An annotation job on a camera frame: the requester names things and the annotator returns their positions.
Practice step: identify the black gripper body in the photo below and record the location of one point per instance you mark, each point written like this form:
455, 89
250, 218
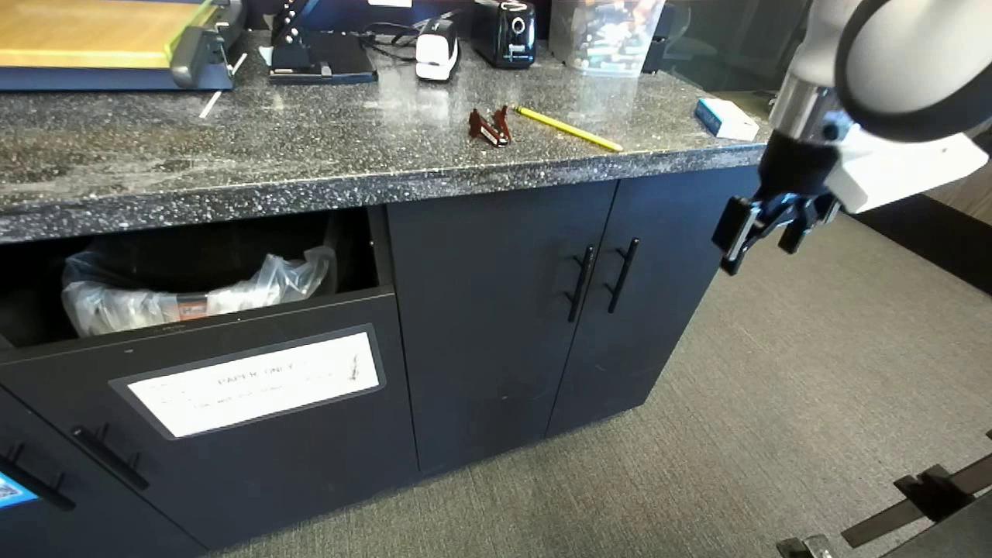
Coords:
799, 172

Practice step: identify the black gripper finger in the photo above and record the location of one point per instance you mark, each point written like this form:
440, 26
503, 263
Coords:
799, 223
737, 236

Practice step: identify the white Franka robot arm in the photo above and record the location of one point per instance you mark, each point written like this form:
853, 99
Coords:
909, 49

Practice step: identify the black tilt-out trash bin door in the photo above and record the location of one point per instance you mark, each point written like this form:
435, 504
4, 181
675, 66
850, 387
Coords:
227, 434

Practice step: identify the black cabinet door blue sticker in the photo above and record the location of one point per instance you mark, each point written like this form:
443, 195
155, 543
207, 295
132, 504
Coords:
62, 514

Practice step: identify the white and blue eraser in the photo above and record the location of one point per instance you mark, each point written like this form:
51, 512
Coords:
726, 119

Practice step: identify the yellow pencil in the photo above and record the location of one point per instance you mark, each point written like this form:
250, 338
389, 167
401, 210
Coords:
567, 130

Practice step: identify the clear plastic container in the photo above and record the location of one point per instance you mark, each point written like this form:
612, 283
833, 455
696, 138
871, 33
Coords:
606, 36

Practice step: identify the red staple remover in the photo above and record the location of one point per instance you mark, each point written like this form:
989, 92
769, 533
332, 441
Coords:
491, 124

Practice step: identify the black electric pencil sharpener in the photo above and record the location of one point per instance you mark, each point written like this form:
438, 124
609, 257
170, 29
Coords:
505, 33

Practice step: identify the black desk tray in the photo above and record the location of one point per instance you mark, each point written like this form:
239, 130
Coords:
320, 56

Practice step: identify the white paper label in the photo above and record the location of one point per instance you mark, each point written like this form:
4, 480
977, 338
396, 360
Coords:
252, 383

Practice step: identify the white pen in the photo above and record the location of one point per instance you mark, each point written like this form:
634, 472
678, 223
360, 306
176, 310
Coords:
212, 104

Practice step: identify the clear plastic trash bag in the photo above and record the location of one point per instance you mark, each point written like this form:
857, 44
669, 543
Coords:
155, 295

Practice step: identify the wooden paper cutter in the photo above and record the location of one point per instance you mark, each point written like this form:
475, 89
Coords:
103, 41

